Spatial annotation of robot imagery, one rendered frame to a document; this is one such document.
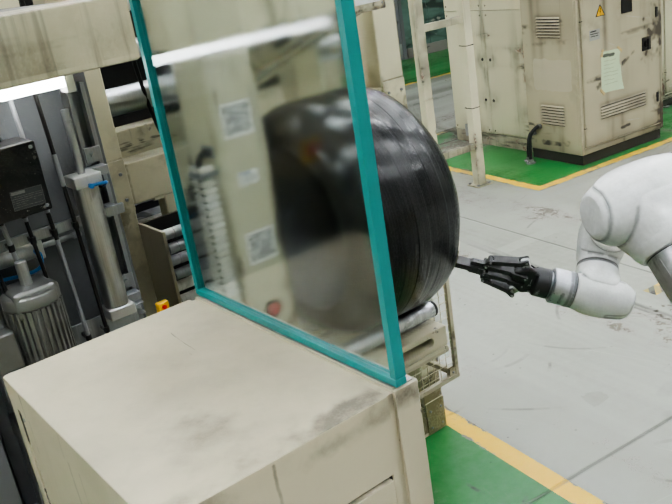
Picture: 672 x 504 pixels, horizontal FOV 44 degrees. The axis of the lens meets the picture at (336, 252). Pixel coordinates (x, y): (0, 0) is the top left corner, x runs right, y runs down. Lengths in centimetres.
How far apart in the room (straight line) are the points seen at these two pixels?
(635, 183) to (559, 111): 498
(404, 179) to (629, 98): 496
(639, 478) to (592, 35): 395
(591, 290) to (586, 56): 435
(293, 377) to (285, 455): 19
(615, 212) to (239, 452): 80
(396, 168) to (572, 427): 171
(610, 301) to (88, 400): 130
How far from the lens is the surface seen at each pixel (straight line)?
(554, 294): 209
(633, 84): 675
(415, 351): 217
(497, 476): 308
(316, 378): 118
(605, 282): 212
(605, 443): 323
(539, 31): 651
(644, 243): 154
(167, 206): 240
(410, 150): 190
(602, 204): 152
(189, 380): 125
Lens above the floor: 183
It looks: 20 degrees down
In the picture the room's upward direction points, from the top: 9 degrees counter-clockwise
